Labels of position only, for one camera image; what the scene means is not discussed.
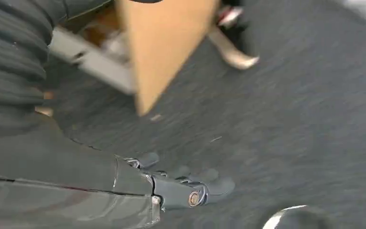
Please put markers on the pale curved metal leg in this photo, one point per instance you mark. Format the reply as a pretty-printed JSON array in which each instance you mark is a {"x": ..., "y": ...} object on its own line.
[{"x": 233, "y": 55}]

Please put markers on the shiny round dark base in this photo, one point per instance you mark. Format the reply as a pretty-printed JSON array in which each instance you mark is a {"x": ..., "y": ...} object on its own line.
[{"x": 296, "y": 218}]

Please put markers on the pale wooden desk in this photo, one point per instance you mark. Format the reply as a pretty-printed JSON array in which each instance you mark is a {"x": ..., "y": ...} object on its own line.
[{"x": 164, "y": 47}]

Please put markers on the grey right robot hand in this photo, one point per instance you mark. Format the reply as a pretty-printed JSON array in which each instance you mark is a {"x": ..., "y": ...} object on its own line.
[{"x": 60, "y": 183}]

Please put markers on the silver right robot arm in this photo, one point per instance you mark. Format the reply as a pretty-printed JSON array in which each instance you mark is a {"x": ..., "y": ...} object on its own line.
[{"x": 9, "y": 63}]

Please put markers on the grey under-desk bracket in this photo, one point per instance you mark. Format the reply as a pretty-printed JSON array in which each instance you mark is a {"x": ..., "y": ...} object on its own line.
[{"x": 101, "y": 63}]

